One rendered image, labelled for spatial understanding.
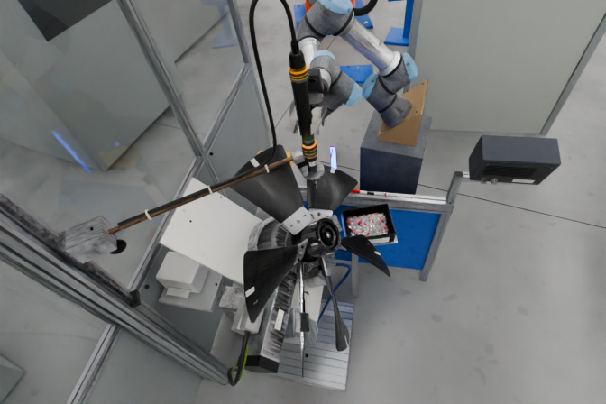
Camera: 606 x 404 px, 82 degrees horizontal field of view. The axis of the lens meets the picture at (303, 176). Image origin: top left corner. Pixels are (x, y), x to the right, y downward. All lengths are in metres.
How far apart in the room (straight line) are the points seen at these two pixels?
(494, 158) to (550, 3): 1.60
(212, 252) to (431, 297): 1.60
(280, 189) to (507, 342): 1.74
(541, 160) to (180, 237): 1.28
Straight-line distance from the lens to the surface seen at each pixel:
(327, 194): 1.33
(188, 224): 1.21
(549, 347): 2.56
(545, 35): 3.00
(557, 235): 2.94
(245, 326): 1.17
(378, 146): 1.75
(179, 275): 1.55
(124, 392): 1.75
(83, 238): 1.02
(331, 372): 2.20
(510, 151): 1.50
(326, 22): 1.43
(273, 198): 1.16
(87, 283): 1.15
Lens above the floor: 2.24
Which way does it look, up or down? 50 degrees down
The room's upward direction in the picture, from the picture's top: 10 degrees counter-clockwise
